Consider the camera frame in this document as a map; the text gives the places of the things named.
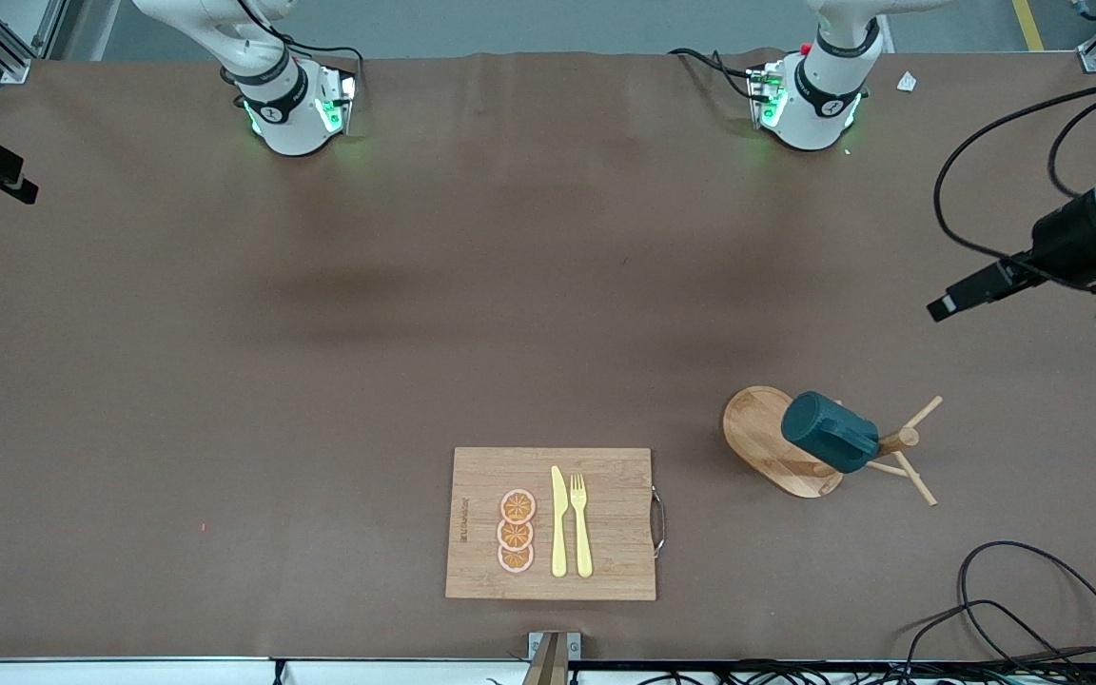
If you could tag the dried orange slice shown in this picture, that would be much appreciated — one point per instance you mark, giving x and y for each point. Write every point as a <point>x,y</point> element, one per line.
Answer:
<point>516,558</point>
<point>518,506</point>

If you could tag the teal cup yellow inside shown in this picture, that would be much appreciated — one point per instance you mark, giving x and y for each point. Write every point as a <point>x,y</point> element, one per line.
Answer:
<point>829,433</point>

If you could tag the metal bracket with post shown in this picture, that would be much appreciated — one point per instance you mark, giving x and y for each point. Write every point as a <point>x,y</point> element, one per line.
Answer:
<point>553,656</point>

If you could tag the yellow plastic fork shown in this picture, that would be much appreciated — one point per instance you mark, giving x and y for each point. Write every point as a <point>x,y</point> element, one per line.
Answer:
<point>582,533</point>

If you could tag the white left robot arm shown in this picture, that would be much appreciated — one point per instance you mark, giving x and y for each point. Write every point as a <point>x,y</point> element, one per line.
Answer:
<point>824,95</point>

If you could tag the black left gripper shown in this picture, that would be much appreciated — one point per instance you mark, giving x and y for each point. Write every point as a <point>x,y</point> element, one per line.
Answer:
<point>1065,240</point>

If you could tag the small white paper scrap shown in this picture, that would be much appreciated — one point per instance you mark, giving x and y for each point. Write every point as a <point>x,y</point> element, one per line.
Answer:
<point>907,82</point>

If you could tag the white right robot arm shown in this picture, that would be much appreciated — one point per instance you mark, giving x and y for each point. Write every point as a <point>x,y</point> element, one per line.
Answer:
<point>282,114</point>

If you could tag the white table edge rail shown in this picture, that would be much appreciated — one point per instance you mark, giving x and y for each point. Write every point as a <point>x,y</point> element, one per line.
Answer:
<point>129,674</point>

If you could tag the wooden mug tree stand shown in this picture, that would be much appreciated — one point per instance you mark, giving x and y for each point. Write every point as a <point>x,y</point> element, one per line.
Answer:
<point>762,428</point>

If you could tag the large table cover sheet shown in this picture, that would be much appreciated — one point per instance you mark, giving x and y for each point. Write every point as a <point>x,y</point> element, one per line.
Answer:
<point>320,381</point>

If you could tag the yellow plastic knife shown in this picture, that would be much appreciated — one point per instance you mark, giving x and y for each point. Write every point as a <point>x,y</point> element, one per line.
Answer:
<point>559,533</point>

